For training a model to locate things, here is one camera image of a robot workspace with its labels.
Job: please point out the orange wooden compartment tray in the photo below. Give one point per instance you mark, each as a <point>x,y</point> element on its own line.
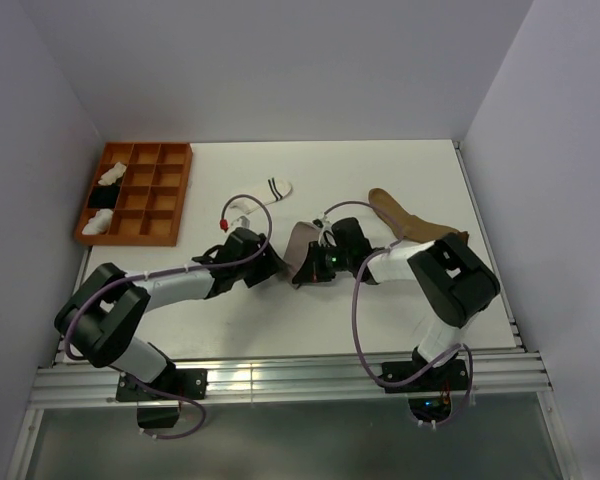
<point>152,194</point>

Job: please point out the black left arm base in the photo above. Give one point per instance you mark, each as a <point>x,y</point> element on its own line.
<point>160,404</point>

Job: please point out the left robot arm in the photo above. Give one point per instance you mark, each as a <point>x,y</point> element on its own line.
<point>101,318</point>

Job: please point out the aluminium frame rail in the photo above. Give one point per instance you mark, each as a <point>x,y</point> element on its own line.
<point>279,380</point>

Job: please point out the white sock with black stripes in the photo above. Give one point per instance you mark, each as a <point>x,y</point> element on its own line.
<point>267,192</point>

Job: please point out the white rolled sock in tray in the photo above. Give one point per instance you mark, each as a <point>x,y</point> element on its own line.
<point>99,223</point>

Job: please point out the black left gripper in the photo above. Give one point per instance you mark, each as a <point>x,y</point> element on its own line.
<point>268,264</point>

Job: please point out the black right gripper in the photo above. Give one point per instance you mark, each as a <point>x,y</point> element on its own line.
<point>312,270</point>

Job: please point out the black rolled sock in tray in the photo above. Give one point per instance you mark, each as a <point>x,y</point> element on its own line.
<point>103,197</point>

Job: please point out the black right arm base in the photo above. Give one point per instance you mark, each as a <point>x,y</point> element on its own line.
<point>430,395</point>

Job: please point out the tan brown long sock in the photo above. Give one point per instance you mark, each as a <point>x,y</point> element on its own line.
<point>407,226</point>

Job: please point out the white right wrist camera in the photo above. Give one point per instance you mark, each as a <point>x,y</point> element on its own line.
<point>325,235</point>

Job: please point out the grey sock with red cuff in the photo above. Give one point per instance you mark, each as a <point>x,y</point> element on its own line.
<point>302,234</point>

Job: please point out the cream rolled sock in tray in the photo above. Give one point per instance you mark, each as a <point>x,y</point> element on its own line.
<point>112,175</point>

